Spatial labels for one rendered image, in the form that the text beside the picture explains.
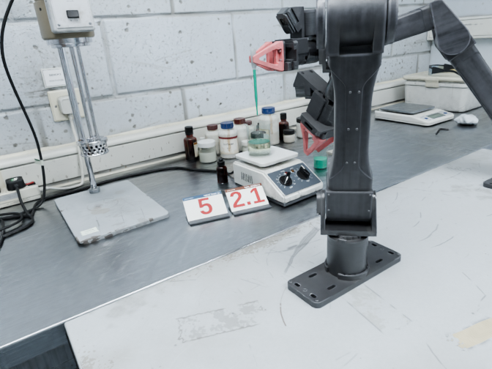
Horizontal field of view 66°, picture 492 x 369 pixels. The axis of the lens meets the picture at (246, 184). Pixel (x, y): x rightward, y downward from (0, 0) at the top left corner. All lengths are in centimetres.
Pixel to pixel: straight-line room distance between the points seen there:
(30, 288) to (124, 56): 77
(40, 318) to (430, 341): 54
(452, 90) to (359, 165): 135
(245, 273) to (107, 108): 78
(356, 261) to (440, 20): 59
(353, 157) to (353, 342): 24
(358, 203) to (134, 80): 89
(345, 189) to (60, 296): 48
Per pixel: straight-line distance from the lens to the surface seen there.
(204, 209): 86
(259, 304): 59
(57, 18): 85
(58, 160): 122
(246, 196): 89
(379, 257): 69
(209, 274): 66
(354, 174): 56
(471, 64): 102
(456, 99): 188
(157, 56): 131
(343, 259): 61
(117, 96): 128
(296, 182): 91
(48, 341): 66
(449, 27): 99
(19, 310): 72
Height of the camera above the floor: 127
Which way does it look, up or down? 21 degrees down
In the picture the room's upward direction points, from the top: 4 degrees counter-clockwise
